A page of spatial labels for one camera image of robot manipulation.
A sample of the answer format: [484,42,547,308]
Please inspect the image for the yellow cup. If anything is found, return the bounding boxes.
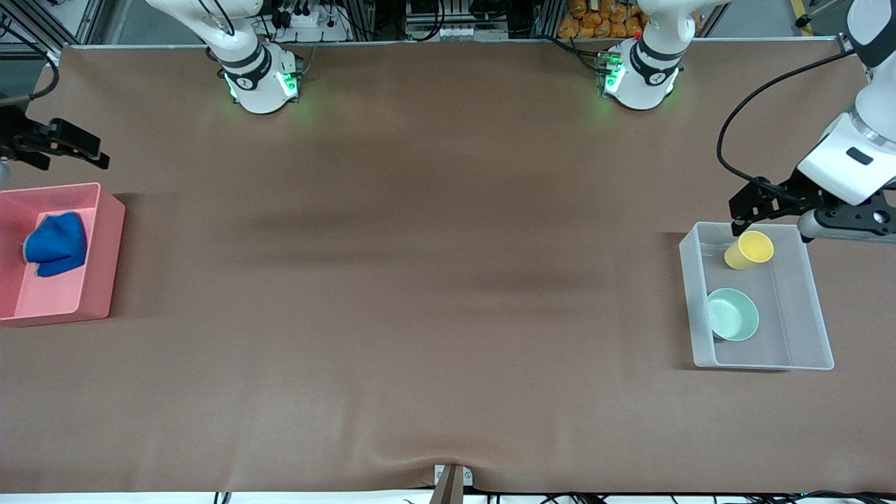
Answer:
[723,230,775,271]

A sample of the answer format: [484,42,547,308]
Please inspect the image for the blue cloth with grey edge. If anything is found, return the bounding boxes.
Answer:
[23,211,89,278]

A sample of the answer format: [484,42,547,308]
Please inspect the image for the pale green bowl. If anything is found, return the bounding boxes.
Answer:
[706,288,760,343]

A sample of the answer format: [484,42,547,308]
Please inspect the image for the clear plastic bin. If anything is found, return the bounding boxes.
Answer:
[678,221,835,371]

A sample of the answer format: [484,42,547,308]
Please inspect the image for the pink plastic bin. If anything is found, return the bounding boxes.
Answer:
[0,182,127,328]

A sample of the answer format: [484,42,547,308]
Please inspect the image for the pile of orange objects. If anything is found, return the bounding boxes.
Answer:
[558,0,646,40]

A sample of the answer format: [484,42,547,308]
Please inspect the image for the white power strip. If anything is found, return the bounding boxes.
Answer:
[272,3,349,43]

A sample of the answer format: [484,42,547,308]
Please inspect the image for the brown table mat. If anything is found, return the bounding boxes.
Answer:
[0,38,896,495]

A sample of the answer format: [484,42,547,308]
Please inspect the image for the white terminal block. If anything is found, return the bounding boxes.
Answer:
[405,23,510,41]

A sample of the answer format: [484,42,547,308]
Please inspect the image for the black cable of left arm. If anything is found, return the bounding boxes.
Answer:
[716,48,858,205]

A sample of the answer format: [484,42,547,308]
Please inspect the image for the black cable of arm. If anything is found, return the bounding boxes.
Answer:
[0,21,60,100]
[716,48,858,205]

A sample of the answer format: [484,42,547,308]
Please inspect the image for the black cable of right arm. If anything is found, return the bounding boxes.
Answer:
[0,21,60,100]

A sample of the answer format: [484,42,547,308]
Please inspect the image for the metal clamp bracket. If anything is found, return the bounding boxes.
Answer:
[433,463,474,504]

